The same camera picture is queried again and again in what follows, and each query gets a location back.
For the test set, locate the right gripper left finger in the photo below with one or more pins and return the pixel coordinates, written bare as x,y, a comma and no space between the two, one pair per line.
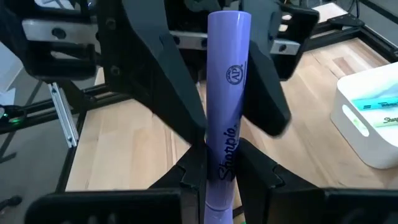
140,208

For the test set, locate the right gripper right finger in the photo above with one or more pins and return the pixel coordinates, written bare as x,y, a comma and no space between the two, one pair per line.
295,205

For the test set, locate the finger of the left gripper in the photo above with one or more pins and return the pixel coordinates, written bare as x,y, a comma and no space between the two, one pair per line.
149,62
264,93

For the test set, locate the lavender Sharpie highlighter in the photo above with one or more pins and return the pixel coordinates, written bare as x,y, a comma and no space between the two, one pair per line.
227,93

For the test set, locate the teal highlighter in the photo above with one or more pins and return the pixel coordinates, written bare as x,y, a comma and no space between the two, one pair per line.
379,104

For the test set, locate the silver aluminium extrusion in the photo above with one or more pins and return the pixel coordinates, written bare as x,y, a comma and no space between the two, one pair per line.
63,115

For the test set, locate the white plastic bin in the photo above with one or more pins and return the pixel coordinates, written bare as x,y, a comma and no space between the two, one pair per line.
373,152

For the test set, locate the black frame clamp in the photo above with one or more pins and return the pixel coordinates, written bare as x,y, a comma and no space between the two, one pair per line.
345,21

